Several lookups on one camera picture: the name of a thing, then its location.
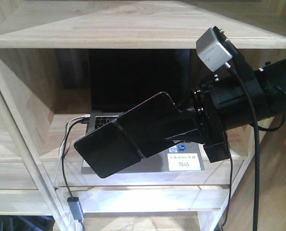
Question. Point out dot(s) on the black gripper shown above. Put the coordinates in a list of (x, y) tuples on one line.
[(226, 106)]

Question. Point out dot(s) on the black smartphone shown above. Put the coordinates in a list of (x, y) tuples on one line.
[(128, 139)]

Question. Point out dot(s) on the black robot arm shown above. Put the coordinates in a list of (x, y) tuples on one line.
[(267, 87)]

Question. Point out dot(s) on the silver laptop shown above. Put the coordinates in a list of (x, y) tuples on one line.
[(124, 78)]

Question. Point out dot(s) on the grey usb adapter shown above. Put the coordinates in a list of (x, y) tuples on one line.
[(75, 208)]

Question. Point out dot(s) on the light wooden shelf unit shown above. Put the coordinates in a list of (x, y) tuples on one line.
[(35, 106)]

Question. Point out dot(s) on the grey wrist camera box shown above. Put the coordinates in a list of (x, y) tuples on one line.
[(211, 52)]

